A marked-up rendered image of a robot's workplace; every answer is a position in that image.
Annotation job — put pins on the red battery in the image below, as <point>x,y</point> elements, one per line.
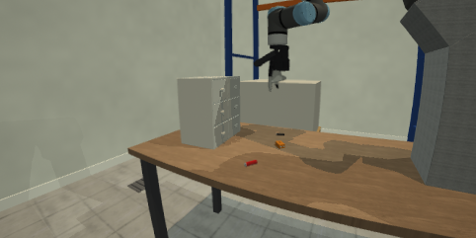
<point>250,163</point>

